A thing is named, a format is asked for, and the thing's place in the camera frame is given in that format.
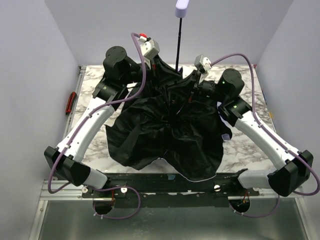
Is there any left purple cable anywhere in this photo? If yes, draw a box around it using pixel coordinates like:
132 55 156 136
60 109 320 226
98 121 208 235
47 32 151 221

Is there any lilac umbrella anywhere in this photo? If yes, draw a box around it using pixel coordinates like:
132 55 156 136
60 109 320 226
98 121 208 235
104 0 233 181

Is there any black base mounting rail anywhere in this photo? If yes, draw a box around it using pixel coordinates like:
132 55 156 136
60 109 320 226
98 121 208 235
82 173 259 208

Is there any red black handled tool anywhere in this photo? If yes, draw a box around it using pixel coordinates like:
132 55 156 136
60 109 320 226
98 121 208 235
65 91 77 115

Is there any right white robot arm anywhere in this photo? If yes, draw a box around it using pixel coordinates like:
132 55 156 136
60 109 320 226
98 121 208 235
181 68 314 197

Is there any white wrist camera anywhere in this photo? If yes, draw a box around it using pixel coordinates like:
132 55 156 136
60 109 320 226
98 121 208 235
138 33 160 60
194 54 212 84

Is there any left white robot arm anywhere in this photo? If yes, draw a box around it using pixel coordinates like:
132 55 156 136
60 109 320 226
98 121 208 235
48 41 147 194

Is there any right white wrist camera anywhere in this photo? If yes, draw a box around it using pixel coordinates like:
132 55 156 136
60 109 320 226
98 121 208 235
194 54 212 84

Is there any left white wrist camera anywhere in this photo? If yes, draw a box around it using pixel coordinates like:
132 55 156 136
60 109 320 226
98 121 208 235
138 33 160 60

